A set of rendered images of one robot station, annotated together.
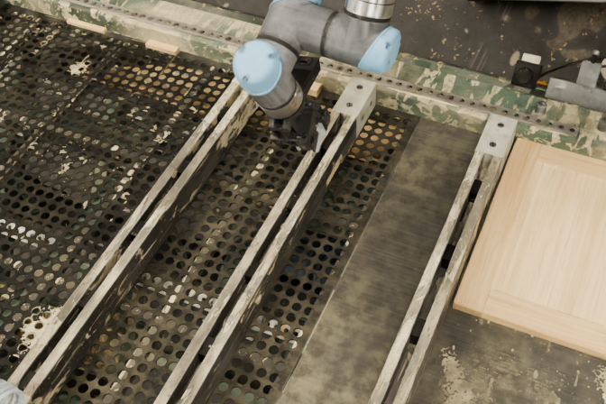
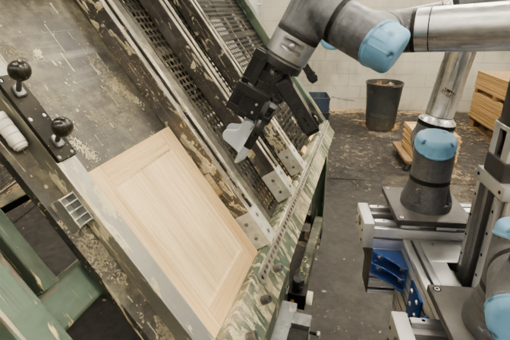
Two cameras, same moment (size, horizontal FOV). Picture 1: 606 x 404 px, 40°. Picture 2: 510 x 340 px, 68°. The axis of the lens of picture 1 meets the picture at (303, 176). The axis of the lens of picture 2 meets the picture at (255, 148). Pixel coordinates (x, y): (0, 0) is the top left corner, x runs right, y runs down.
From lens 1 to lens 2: 145 cm
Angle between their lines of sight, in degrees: 49
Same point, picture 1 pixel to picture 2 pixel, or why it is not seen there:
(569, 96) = (282, 313)
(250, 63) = not seen: hidden behind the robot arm
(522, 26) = not seen: outside the picture
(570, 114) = (272, 288)
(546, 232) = (196, 209)
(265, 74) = not seen: hidden behind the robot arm
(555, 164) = (238, 257)
